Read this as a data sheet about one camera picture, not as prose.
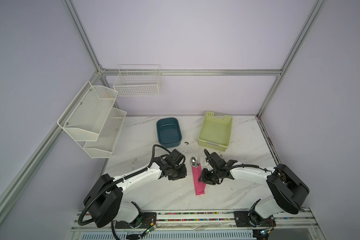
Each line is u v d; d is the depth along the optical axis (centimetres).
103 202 41
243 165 58
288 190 45
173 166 67
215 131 111
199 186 84
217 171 70
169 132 110
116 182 44
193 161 93
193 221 75
